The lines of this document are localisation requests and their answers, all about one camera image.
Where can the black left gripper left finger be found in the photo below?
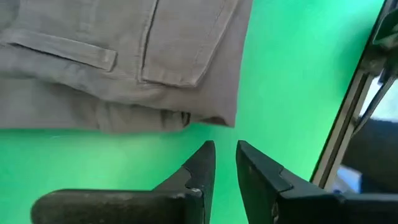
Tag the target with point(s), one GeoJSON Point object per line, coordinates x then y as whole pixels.
{"type": "Point", "coordinates": [124, 207]}

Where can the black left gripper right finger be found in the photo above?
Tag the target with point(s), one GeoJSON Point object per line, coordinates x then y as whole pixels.
{"type": "Point", "coordinates": [295, 205]}

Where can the dark grey garment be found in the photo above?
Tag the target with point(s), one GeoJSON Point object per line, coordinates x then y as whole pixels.
{"type": "Point", "coordinates": [109, 62]}

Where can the green table mat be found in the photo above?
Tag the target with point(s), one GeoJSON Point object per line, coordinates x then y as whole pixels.
{"type": "Point", "coordinates": [280, 93]}

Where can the black aluminium table frame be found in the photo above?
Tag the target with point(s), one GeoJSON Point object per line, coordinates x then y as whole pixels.
{"type": "Point", "coordinates": [342, 124]}

